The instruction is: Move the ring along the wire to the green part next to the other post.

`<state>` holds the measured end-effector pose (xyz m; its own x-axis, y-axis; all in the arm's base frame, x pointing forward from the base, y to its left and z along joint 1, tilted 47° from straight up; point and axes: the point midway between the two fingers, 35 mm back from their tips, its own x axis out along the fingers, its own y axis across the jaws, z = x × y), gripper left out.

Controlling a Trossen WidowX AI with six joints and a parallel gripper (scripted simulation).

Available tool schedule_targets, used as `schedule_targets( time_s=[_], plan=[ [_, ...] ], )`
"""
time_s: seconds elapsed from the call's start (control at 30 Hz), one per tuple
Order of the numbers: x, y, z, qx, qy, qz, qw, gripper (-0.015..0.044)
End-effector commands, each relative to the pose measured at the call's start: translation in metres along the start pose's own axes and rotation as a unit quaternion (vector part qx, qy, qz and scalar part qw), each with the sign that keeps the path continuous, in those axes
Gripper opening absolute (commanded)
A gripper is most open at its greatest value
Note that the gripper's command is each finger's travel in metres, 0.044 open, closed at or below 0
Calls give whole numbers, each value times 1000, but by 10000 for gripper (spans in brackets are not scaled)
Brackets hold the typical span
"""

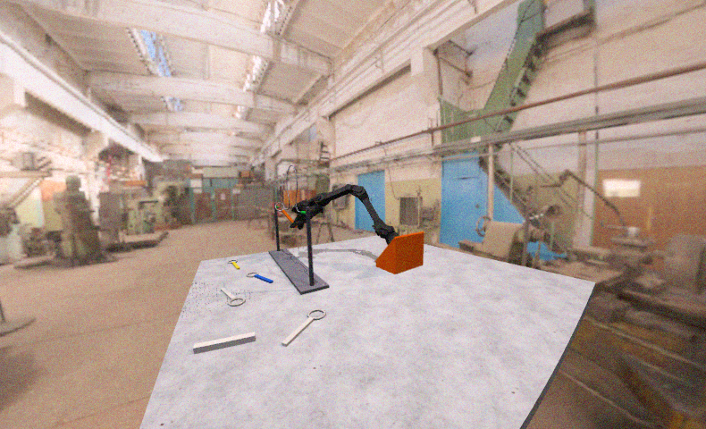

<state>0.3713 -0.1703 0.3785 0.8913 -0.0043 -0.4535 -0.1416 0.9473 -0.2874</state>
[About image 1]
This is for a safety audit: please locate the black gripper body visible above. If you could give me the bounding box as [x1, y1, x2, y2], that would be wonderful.
[298, 207, 315, 230]

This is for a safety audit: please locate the white rectangular bar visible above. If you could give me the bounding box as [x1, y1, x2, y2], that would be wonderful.
[193, 332, 256, 354]

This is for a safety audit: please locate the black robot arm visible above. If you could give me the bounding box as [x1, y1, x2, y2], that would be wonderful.
[292, 184, 399, 246]

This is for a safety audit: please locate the white-handled metal ring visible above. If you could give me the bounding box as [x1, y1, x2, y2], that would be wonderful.
[221, 288, 245, 307]
[282, 308, 325, 347]

